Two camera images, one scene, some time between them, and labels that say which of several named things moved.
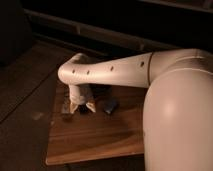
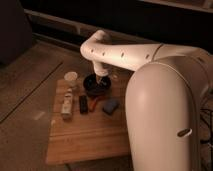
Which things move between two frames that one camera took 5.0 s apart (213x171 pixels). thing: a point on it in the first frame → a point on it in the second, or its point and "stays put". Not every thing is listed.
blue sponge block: [109, 106] stays put
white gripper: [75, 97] → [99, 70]
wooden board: [93, 135] stays put
